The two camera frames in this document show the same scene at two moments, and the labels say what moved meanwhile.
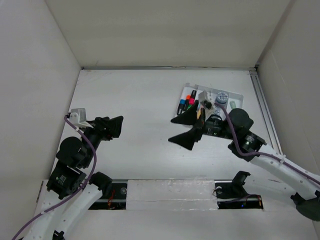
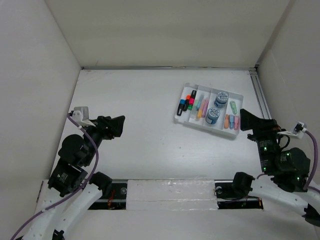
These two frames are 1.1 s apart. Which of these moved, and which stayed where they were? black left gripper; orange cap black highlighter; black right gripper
Moved: black right gripper
Stayed: black left gripper; orange cap black highlighter
